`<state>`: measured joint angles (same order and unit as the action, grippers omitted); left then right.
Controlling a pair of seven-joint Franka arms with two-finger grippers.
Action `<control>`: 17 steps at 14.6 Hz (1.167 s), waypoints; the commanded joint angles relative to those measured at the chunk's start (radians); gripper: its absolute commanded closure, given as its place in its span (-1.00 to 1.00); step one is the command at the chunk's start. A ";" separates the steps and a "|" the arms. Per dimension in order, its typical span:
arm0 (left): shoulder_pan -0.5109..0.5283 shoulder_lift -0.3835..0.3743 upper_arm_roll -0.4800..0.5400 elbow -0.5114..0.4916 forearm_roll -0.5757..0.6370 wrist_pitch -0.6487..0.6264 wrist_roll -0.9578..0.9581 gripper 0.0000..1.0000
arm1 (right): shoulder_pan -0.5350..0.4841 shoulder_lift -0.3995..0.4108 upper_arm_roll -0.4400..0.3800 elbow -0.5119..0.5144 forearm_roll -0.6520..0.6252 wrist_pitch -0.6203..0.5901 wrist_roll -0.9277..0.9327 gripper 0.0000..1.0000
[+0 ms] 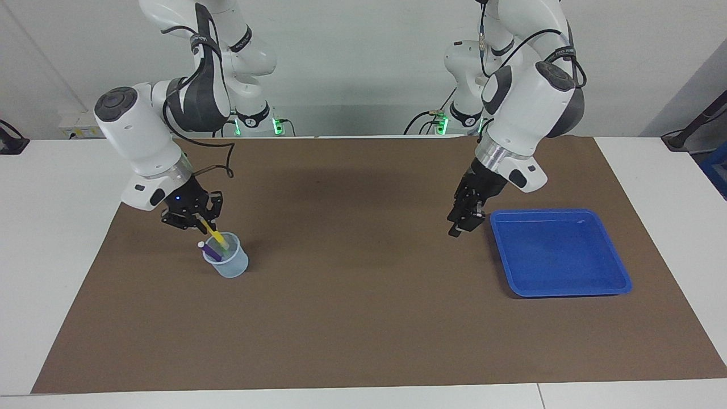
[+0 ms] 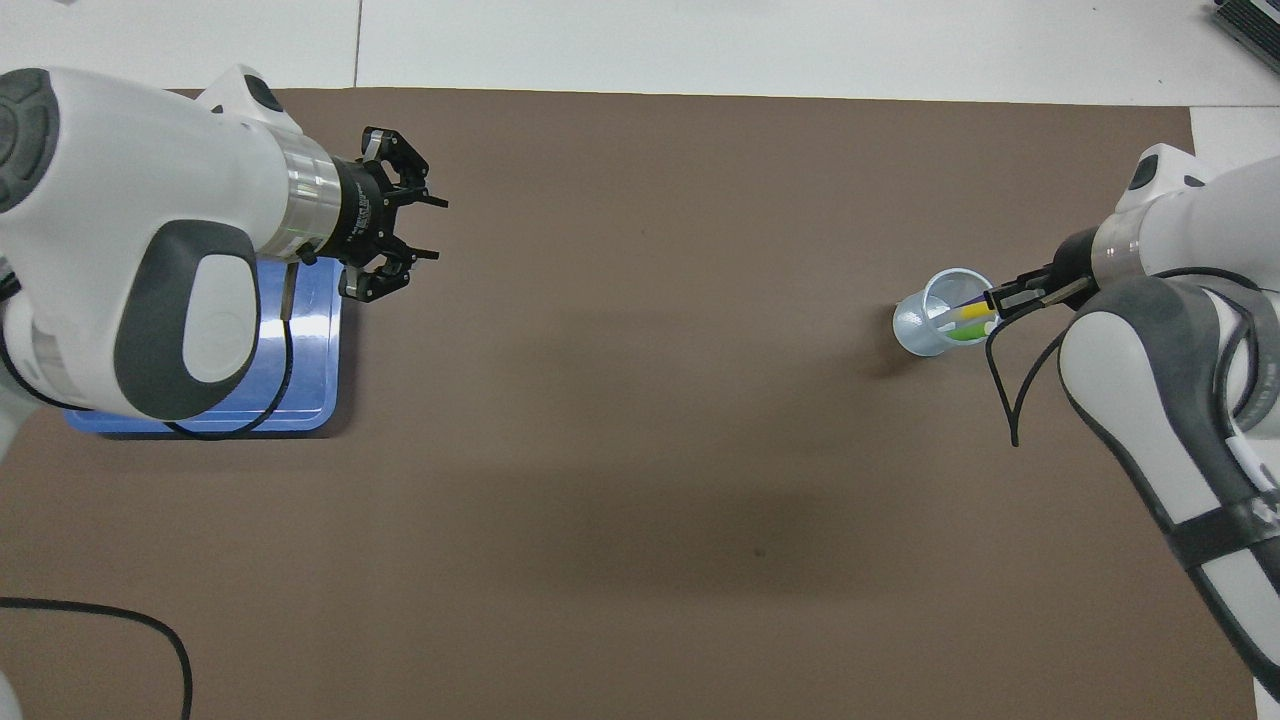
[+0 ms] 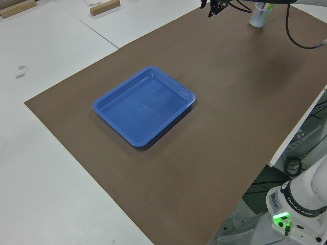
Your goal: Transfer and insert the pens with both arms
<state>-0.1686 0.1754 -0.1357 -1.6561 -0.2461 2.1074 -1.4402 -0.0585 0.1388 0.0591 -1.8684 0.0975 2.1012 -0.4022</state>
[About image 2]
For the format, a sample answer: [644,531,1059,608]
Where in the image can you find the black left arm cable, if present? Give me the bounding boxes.
[0,255,301,720]

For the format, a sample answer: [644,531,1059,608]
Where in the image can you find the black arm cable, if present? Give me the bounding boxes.
[0,255,301,720]
[984,268,1280,448]

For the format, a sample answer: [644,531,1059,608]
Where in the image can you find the brown table mat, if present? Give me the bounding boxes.
[0,88,1259,720]

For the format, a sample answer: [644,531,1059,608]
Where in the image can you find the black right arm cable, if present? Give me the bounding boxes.
[984,268,1280,448]

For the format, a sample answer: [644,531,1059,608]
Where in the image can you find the blue plastic tray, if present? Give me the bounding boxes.
[65,258,344,438]

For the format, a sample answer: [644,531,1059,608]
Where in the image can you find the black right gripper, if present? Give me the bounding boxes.
[984,228,1102,322]

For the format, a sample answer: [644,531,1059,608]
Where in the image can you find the grey ribbed device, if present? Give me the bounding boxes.
[1210,0,1280,73]

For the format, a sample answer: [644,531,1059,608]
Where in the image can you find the clear plastic cup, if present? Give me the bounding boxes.
[892,268,1001,358]

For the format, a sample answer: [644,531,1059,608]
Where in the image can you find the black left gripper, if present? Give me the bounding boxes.
[325,126,450,304]

